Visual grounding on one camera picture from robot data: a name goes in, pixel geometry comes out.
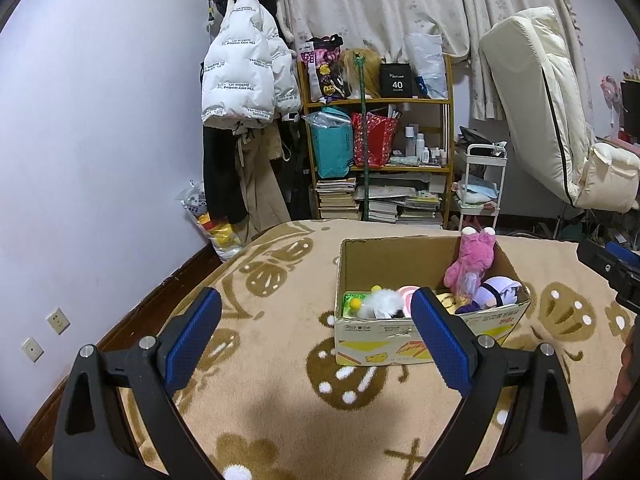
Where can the white trolley cart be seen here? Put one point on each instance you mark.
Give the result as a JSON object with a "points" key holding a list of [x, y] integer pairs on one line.
{"points": [[482, 190]]}

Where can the yellow plush toy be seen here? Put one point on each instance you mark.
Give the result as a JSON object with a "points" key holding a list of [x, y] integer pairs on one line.
{"points": [[447, 302]]}

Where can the row of white bottles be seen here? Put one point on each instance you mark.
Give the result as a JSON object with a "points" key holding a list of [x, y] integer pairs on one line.
{"points": [[425, 150]]}

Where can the white puffer jacket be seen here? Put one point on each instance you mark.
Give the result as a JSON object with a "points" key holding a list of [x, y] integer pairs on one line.
{"points": [[240, 60]]}

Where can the blonde wig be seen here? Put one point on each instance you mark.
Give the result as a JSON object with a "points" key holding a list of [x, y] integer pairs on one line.
{"points": [[367, 72]]}

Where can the black hanging garment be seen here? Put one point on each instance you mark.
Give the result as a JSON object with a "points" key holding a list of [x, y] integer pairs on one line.
{"points": [[222, 175]]}

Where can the clear plastic bag of toys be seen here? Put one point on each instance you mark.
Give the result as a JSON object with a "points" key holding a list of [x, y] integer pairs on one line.
{"points": [[215, 230]]}

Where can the pink and black patterned bag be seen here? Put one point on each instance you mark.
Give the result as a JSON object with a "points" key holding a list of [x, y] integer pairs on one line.
{"points": [[322, 72]]}

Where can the pink plush toy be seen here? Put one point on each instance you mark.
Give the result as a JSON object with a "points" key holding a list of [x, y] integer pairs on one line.
{"points": [[472, 255]]}

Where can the pink swirl roll plush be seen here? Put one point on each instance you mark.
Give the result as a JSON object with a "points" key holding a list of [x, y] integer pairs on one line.
{"points": [[412, 295]]}

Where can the green tissue pack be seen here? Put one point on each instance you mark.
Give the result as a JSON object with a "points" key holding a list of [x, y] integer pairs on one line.
{"points": [[347, 305]]}

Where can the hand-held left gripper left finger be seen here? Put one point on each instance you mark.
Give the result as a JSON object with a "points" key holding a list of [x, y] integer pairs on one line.
{"points": [[192, 340]]}

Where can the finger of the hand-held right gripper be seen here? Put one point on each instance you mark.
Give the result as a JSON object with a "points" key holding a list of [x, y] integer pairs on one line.
{"points": [[625, 255], [597, 260]]}

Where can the teal bag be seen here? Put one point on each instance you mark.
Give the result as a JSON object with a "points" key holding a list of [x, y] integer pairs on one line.
{"points": [[330, 147]]}

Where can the red gift bag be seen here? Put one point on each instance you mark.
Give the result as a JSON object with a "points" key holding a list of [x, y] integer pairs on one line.
{"points": [[377, 140]]}

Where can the stack of magazines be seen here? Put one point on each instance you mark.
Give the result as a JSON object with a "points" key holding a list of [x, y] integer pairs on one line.
{"points": [[407, 207]]}

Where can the cream patterned curtain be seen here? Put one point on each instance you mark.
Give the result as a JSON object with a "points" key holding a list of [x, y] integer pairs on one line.
{"points": [[375, 5]]}

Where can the white folded mattress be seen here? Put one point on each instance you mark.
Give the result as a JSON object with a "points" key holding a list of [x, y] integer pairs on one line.
{"points": [[540, 110]]}

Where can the purple-haired plush doll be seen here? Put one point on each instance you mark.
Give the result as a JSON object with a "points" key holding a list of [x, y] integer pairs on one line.
{"points": [[495, 292]]}

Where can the cardboard box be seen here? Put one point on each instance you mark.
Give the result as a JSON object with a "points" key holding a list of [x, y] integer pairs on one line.
{"points": [[380, 342]]}

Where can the pink fan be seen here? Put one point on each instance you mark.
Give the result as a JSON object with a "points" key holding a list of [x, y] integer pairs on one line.
{"points": [[612, 95]]}

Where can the beige hanging trousers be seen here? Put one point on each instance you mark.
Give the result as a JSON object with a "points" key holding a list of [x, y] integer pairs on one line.
{"points": [[262, 175]]}

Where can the stack of books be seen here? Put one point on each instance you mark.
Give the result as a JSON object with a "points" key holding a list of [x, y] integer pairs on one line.
{"points": [[337, 200]]}

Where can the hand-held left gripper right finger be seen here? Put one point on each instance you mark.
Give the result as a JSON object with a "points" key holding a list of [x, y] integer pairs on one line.
{"points": [[442, 340]]}

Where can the yellow shelf rack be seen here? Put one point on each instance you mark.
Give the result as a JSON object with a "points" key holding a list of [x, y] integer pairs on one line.
{"points": [[447, 135]]}

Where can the white wall socket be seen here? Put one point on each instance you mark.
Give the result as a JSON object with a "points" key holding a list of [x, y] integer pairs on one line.
{"points": [[58, 321], [32, 350]]}

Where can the black box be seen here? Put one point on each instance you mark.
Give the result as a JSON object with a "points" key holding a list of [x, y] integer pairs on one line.
{"points": [[398, 80]]}

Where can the green pole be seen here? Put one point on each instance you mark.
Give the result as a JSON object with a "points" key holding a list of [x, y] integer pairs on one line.
{"points": [[364, 160]]}

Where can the white fluffy plush toy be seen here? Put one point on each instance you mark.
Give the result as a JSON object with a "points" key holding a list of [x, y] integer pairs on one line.
{"points": [[385, 302]]}

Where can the beige printed blanket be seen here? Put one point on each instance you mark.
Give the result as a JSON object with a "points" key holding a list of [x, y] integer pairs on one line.
{"points": [[275, 360]]}

